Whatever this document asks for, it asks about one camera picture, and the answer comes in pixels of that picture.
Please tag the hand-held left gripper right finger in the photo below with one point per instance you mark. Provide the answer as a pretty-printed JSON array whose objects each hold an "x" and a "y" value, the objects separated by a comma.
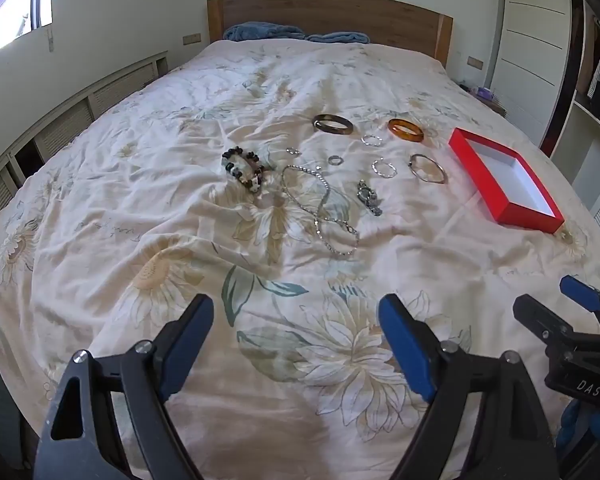
[{"x": 405, "y": 345}]

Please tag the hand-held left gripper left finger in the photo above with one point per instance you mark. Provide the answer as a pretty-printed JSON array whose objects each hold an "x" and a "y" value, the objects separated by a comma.
[{"x": 187, "y": 345}]

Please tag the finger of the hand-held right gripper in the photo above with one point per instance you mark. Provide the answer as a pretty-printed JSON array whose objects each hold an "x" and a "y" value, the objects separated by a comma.
[
  {"x": 580, "y": 290},
  {"x": 535, "y": 312}
]

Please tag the red cardboard box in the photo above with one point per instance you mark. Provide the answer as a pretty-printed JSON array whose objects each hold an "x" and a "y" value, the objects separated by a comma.
[{"x": 520, "y": 215}]

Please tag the thin silver bangle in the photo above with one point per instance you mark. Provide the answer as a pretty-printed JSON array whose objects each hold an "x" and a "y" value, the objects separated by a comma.
[{"x": 429, "y": 176}]

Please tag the large silver hoop earring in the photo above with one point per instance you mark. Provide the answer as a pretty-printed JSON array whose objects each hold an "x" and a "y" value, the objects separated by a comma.
[{"x": 382, "y": 175}]

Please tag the white shelf unit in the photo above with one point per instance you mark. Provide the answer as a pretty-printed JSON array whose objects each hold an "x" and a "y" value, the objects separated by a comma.
[{"x": 590, "y": 150}]

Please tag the wooden nightstand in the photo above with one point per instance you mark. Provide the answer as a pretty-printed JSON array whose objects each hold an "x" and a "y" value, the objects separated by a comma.
[{"x": 495, "y": 107}]

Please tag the amber bangle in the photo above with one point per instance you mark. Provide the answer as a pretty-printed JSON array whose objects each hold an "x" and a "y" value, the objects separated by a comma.
[{"x": 405, "y": 138}]

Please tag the small silver hoop earring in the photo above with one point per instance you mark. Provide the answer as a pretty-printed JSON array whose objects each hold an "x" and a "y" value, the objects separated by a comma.
[{"x": 372, "y": 140}]

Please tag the purple box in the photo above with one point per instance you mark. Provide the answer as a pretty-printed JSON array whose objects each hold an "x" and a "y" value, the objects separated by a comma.
[{"x": 482, "y": 92}]

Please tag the hanging clothes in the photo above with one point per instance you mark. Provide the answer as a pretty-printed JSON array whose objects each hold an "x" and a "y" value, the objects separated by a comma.
[{"x": 595, "y": 70}]

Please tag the dark brown bangle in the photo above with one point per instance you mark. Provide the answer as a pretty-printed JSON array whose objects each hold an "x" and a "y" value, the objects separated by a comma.
[{"x": 336, "y": 132}]

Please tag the white wardrobe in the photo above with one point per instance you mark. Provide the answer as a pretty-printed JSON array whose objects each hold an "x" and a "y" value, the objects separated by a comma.
[{"x": 530, "y": 35}]

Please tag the small blue towel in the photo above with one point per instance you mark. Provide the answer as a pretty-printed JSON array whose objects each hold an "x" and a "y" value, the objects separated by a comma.
[{"x": 340, "y": 37}]

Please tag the large blue blanket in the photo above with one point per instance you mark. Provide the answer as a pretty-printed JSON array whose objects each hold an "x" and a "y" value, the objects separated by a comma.
[{"x": 260, "y": 31}]

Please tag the wooden headboard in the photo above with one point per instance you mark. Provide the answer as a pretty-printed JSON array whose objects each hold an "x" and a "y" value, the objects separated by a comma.
[{"x": 330, "y": 15}]

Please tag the dark red door frame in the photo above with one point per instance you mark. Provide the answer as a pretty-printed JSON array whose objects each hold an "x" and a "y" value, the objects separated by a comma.
[{"x": 562, "y": 75}]

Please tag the wall switch plate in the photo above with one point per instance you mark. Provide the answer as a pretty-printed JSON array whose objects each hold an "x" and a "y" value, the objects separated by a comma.
[
  {"x": 475, "y": 62},
  {"x": 191, "y": 39}
]

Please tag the white louvered wall cabinet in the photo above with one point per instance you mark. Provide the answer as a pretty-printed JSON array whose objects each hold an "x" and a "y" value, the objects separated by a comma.
[{"x": 65, "y": 125}]

